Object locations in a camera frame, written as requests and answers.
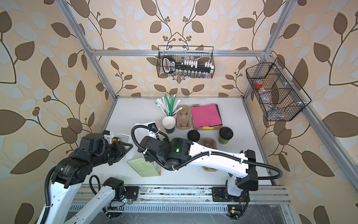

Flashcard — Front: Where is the black plastic cup lid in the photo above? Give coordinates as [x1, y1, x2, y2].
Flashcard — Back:
[219, 127, 234, 141]

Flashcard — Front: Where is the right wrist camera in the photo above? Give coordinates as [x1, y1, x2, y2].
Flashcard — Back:
[148, 122, 160, 140]

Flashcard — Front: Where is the green paper coffee cup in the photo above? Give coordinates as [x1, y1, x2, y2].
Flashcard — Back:
[218, 132, 234, 145]

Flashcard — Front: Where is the green wrapped straw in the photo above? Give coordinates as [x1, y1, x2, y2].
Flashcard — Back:
[165, 94, 176, 112]

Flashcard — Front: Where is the red capped clear bottle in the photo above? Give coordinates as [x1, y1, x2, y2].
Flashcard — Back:
[254, 79, 267, 94]

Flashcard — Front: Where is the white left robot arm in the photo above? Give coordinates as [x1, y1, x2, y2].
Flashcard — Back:
[37, 133, 133, 224]

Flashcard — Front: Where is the white wrapped straw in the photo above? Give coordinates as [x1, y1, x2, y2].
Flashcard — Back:
[156, 99, 169, 116]

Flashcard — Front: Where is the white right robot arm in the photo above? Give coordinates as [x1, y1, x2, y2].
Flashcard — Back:
[134, 136, 283, 197]

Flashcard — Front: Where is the black wire basket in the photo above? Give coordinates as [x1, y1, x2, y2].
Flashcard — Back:
[246, 58, 311, 121]
[156, 45, 215, 79]

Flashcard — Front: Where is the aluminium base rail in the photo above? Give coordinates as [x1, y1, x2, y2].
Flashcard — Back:
[125, 185, 292, 205]

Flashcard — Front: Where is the black handheld tool in basket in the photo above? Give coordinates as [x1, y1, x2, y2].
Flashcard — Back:
[162, 56, 215, 74]

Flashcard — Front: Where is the stack of paper cups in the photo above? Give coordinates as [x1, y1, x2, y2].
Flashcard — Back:
[162, 116, 176, 134]

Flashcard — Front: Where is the black wire basket right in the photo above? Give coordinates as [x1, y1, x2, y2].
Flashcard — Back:
[246, 58, 311, 121]

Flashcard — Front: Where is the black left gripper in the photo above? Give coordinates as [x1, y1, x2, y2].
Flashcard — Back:
[90, 139, 134, 168]

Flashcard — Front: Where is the green white paper gift bag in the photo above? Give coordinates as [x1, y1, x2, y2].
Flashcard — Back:
[125, 128, 161, 177]

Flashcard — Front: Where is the magenta paper napkin stack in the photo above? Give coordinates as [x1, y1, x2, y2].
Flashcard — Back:
[191, 104, 223, 128]

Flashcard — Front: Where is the single brown pulp cup carrier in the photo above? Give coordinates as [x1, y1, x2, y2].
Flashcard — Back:
[198, 138, 218, 172]

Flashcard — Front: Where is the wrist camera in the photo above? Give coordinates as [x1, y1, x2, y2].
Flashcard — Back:
[102, 130, 114, 144]
[148, 122, 160, 140]

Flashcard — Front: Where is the black wire basket rear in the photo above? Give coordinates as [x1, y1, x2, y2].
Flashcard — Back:
[156, 45, 215, 79]

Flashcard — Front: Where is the pink straw holder cup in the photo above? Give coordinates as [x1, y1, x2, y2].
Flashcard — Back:
[166, 112, 177, 117]

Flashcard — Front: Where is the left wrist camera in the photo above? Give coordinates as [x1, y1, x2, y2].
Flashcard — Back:
[102, 130, 114, 144]

